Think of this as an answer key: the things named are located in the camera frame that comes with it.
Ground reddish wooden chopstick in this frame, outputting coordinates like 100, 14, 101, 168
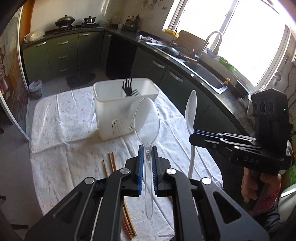
102, 160, 132, 240

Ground black wok with lid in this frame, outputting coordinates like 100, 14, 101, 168
55, 15, 75, 28

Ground condiment bottles group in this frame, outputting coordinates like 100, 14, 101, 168
125, 14, 140, 27

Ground green lower cabinets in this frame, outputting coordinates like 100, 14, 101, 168
21, 29, 254, 136

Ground person's right hand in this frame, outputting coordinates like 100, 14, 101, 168
241, 168, 281, 202

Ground black plastic fork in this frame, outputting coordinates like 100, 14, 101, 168
131, 89, 139, 96
122, 78, 132, 96

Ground small trash bin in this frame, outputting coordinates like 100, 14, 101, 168
29, 79, 43, 99

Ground dark floor mat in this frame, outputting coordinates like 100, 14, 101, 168
66, 72, 96, 88

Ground wooden cutting board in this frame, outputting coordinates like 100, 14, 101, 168
175, 30, 205, 57

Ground sliding glass door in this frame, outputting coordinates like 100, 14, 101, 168
1, 7, 30, 140

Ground white plastic bag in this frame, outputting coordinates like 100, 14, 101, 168
23, 31, 45, 43

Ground white floral tablecloth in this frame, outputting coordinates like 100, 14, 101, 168
30, 87, 223, 240

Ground black pan wooden handle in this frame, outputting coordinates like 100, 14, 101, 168
161, 47, 198, 64

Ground crumpled dish cloth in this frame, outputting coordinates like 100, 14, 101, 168
137, 35, 163, 44

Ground black camera box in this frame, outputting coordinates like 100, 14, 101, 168
251, 88, 290, 158

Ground white plastic spoon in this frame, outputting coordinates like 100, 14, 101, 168
185, 89, 197, 178

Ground clear plastic spoon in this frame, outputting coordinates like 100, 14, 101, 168
135, 98, 160, 220

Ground stainless steel sink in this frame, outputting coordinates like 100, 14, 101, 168
184, 61, 228, 94

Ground steel pot on stove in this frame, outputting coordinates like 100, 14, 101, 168
83, 15, 96, 25

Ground white plastic utensil basket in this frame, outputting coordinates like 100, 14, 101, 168
93, 78, 160, 141

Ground chrome kitchen faucet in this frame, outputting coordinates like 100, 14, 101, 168
196, 31, 223, 64

